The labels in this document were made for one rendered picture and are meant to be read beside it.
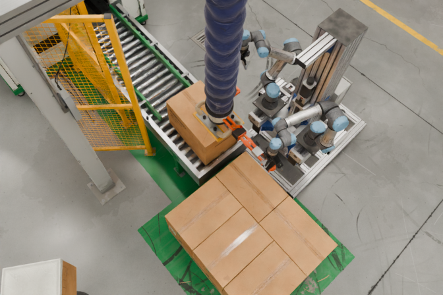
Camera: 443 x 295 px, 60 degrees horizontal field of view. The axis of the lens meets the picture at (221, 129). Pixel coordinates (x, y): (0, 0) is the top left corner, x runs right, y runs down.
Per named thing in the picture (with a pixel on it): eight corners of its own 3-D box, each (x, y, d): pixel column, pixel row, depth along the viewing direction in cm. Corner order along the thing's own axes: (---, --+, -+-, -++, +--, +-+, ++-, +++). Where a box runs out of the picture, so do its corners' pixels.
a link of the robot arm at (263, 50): (300, 72, 304) (254, 58, 274) (295, 60, 309) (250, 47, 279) (310, 62, 296) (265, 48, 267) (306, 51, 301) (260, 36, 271)
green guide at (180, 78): (110, 10, 457) (108, 4, 449) (117, 6, 460) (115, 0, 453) (195, 97, 403) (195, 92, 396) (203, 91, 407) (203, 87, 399)
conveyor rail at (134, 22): (118, 16, 473) (115, 4, 456) (122, 14, 475) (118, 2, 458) (246, 145, 396) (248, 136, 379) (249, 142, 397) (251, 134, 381)
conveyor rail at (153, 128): (72, 42, 451) (66, 31, 435) (76, 40, 453) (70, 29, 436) (197, 184, 374) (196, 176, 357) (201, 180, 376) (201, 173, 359)
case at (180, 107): (169, 122, 389) (165, 101, 354) (200, 101, 402) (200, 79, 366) (205, 165, 368) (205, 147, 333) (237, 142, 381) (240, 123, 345)
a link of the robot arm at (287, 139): (290, 126, 269) (276, 132, 267) (298, 139, 265) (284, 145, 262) (288, 132, 276) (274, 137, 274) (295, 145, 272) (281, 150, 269)
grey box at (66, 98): (63, 104, 288) (49, 81, 262) (69, 100, 290) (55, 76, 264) (77, 121, 282) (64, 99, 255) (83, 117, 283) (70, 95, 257)
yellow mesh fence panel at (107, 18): (76, 159, 426) (-25, 24, 241) (77, 150, 431) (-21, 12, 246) (155, 155, 431) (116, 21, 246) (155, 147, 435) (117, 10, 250)
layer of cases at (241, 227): (168, 226, 380) (164, 216, 344) (242, 166, 413) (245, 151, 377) (251, 329, 339) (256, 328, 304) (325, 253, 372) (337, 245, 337)
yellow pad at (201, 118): (192, 114, 325) (192, 111, 320) (202, 108, 328) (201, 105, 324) (217, 143, 313) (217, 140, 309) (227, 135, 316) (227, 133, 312)
